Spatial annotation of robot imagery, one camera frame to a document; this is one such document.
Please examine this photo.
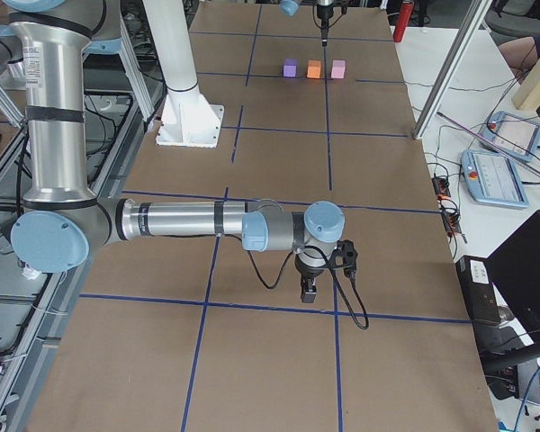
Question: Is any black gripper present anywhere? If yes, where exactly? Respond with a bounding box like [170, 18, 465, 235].
[316, 3, 334, 48]
[294, 252, 329, 303]

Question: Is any orange foam block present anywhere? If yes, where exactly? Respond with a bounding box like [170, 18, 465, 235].
[306, 59, 322, 79]

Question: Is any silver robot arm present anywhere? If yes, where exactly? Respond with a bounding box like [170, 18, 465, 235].
[279, 0, 335, 48]
[8, 1, 355, 303]

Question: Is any pink foam block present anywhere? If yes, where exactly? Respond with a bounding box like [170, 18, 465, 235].
[330, 59, 347, 79]

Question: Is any purple foam block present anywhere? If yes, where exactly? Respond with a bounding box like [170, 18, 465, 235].
[283, 58, 298, 78]

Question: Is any red bottle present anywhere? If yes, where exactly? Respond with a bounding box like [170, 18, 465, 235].
[392, 0, 414, 43]

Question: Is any brown paper table cover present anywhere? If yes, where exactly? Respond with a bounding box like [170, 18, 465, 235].
[27, 3, 497, 431]

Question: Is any orange black adapter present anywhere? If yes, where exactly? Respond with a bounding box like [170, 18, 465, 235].
[431, 176, 451, 199]

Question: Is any black computer box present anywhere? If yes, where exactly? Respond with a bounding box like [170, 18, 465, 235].
[455, 256, 500, 327]

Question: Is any near blue teach pendant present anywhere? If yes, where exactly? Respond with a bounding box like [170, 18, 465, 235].
[461, 150, 529, 209]

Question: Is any blue teach pendant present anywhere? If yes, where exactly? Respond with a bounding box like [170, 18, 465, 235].
[461, 150, 529, 209]
[480, 111, 540, 162]

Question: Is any black laptop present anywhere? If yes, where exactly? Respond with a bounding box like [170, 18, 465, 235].
[486, 210, 540, 331]

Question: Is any far blue teach pendant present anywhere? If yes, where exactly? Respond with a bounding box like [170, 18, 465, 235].
[480, 111, 540, 162]

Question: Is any wooden beam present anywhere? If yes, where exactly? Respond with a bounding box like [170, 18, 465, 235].
[512, 59, 540, 111]

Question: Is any wrist black camera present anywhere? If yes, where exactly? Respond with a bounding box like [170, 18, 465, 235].
[331, 239, 358, 279]
[337, 0, 348, 14]

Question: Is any aluminium frame post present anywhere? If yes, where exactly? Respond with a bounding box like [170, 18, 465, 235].
[412, 0, 491, 140]

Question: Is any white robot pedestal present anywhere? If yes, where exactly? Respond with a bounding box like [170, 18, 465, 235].
[143, 0, 224, 149]

